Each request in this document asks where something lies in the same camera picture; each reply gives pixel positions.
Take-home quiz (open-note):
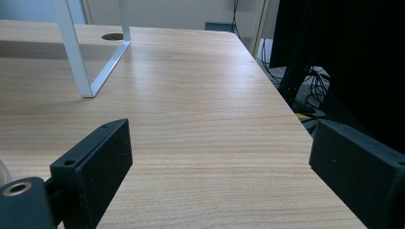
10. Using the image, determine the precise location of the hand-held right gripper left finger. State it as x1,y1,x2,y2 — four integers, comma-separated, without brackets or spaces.
50,118,134,229

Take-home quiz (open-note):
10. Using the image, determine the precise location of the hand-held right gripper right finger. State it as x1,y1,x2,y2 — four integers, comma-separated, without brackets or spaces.
309,119,405,229

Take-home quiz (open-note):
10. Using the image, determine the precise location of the black metal stand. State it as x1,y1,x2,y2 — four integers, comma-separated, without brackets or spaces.
278,31,314,108

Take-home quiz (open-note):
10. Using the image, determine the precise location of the blue box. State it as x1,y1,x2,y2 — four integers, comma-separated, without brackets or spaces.
204,21,236,33

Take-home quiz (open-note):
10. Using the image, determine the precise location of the bundle of black cables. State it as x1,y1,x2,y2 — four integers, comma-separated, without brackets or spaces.
256,38,332,113

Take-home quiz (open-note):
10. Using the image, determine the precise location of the white metal stand frame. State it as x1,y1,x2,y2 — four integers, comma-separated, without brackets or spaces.
51,0,132,98

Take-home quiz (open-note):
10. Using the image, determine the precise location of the round cable grommet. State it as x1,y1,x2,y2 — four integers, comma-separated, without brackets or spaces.
101,32,124,41

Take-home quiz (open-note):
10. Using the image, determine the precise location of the beige door frame post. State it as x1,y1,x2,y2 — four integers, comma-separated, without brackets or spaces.
247,0,271,58

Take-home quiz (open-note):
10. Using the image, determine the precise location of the black hanging cable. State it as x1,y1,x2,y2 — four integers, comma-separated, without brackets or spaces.
230,0,242,38

